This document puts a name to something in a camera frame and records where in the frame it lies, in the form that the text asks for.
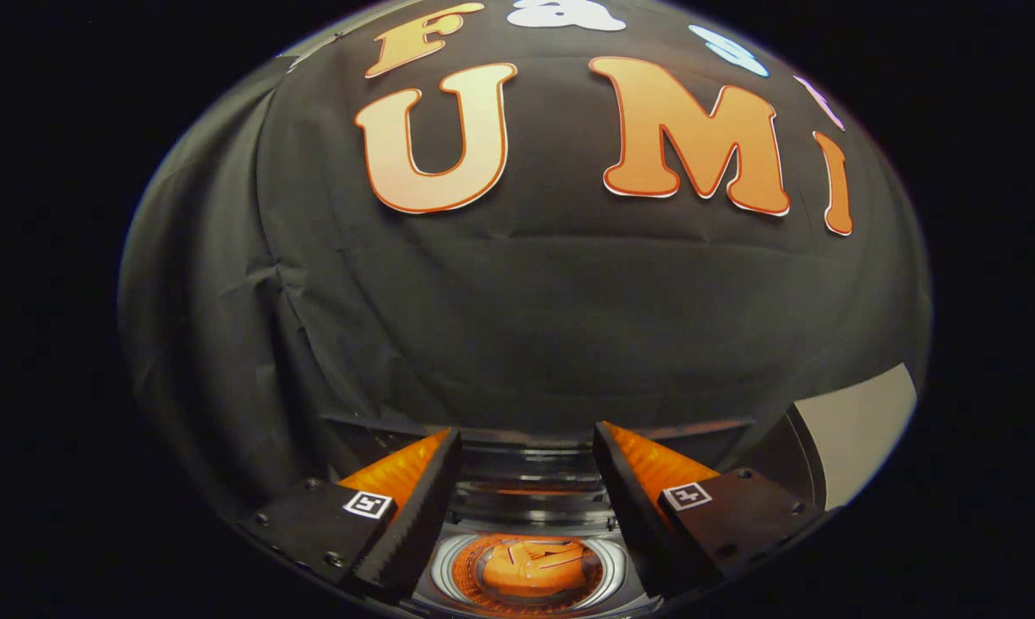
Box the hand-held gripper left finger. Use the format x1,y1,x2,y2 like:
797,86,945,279
238,427,465,603

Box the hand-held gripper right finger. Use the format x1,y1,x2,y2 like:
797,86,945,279
592,420,828,600

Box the dark grey washing machine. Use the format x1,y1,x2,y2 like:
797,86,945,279
320,414,759,617

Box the yellow polo shirt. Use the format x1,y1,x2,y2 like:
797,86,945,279
481,536,589,599

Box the black backdrop cloth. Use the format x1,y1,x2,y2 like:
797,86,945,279
118,0,933,517

